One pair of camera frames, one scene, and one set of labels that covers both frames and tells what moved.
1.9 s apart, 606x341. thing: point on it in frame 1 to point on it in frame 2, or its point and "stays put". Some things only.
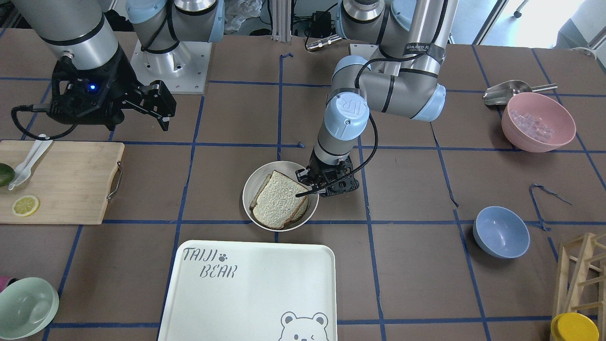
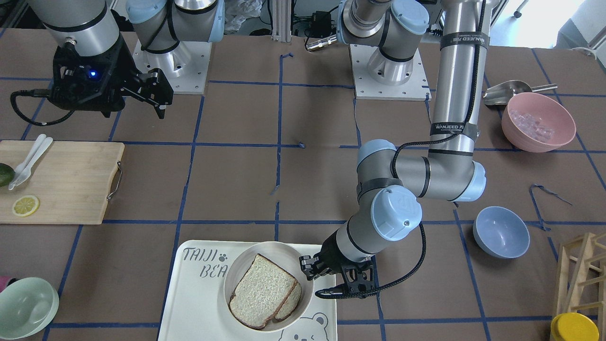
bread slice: [277, 202] to [261, 292]
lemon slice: [25, 205] stays put
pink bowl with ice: [535, 122] stays put
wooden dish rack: [581, 286] stays put
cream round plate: [259, 174] to [287, 257]
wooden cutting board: [71, 180] stays put
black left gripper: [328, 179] to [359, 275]
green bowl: [28, 306] stays put
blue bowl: [500, 232] stays put
